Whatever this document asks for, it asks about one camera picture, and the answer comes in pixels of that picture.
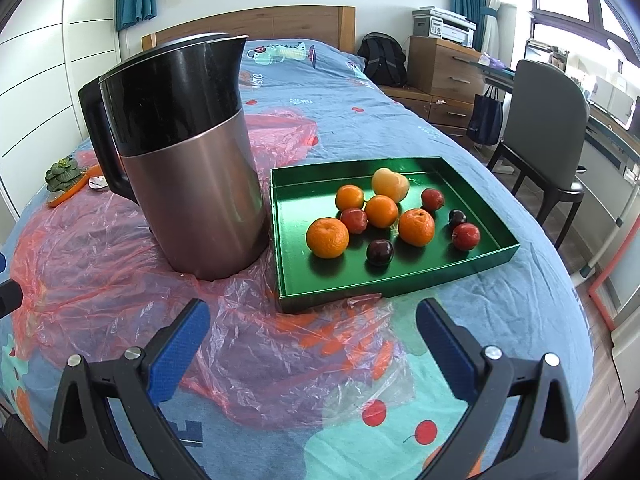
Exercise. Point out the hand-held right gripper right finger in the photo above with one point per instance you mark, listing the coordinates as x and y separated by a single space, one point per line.
445 355

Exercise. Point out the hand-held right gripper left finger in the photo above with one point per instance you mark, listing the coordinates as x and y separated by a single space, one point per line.
180 350

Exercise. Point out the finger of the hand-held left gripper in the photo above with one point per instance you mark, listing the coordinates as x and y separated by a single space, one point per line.
10 300

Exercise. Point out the dark purple plum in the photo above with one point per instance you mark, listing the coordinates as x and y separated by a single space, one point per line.
457 218
380 252

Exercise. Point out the green metal tray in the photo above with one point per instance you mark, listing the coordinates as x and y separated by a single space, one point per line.
310 280

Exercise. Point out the dark red plum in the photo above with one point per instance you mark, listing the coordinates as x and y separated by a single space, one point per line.
432 199

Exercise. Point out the smooth orange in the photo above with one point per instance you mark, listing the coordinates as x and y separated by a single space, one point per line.
381 211

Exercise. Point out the red apple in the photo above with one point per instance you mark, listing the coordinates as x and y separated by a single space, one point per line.
354 220

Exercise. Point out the large wrinkled orange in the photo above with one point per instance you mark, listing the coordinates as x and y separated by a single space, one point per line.
327 237

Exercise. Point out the yellow peach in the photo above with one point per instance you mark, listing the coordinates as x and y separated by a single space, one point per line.
390 185

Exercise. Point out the small orange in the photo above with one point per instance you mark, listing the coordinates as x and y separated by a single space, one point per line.
349 197

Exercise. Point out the pink plastic sheet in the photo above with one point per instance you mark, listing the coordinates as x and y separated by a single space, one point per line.
100 285

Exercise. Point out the orange oval dish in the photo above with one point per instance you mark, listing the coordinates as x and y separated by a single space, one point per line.
70 194

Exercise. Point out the green rosette vegetable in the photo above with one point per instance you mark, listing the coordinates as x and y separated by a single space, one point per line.
62 174

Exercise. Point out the brown metal electric kettle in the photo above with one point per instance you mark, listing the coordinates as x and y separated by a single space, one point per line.
200 200

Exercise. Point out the dark blue tote bag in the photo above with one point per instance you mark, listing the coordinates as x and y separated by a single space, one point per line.
485 117

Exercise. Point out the white wardrobe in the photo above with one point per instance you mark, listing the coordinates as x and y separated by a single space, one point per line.
45 60

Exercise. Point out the low wooden nightstand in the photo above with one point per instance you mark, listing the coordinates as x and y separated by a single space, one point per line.
425 105

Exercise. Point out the grey chair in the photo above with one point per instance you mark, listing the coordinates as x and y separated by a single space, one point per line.
547 120

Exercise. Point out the wooden drawer cabinet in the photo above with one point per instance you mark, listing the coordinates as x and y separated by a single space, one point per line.
445 70

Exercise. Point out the glass desk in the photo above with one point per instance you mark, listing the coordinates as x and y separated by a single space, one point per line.
500 72

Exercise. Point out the black backpack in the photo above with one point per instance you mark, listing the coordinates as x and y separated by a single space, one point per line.
382 60

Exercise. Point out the white printer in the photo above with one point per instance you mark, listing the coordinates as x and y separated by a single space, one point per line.
445 27

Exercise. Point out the wooden headboard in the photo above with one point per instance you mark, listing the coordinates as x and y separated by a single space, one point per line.
300 22

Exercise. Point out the teal and white curtain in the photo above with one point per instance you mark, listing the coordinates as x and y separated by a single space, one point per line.
475 0

